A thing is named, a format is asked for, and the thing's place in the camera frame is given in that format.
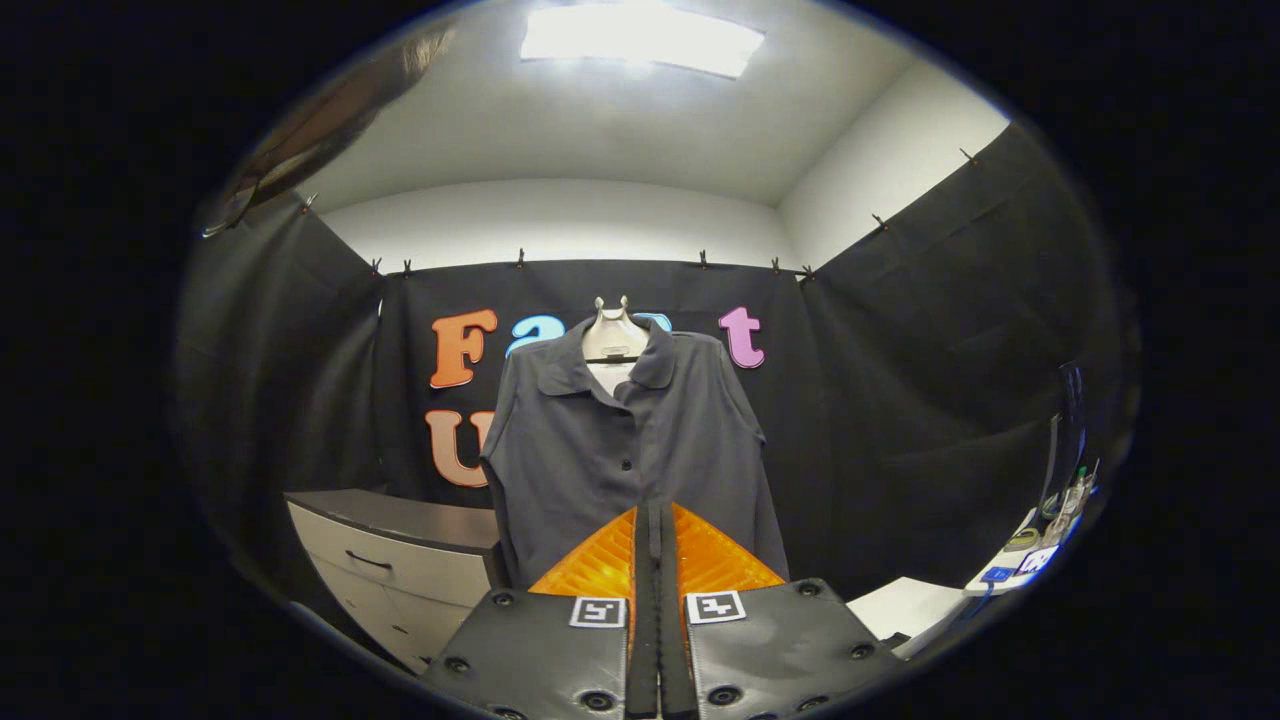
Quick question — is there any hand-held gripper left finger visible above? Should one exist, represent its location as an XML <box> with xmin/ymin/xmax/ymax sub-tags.
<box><xmin>418</xmin><ymin>500</ymin><xmax>661</xmax><ymax>720</ymax></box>

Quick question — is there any large ceiling light panel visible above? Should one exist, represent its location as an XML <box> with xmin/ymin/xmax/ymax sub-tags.
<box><xmin>518</xmin><ymin>2</ymin><xmax>767</xmax><ymax>81</ymax></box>

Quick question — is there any white garment hanger form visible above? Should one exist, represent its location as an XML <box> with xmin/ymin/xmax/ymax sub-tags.
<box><xmin>582</xmin><ymin>295</ymin><xmax>651</xmax><ymax>396</ymax></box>

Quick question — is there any dark grey button shirt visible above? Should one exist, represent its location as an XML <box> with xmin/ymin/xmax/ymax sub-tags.
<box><xmin>480</xmin><ymin>315</ymin><xmax>791</xmax><ymax>589</ymax></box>

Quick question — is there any blurred brown object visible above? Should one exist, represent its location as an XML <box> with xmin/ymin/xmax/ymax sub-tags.
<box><xmin>203</xmin><ymin>25</ymin><xmax>456</xmax><ymax>239</ymax></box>

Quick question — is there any grey drawer cabinet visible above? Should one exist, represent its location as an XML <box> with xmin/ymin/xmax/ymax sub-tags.
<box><xmin>285</xmin><ymin>489</ymin><xmax>506</xmax><ymax>673</ymax></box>

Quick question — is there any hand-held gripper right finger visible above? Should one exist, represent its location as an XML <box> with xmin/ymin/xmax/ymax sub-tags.
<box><xmin>660</xmin><ymin>500</ymin><xmax>906</xmax><ymax>720</ymax></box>

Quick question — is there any row of black clips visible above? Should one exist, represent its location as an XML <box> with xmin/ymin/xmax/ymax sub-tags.
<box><xmin>300</xmin><ymin>148</ymin><xmax>981</xmax><ymax>283</ymax></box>

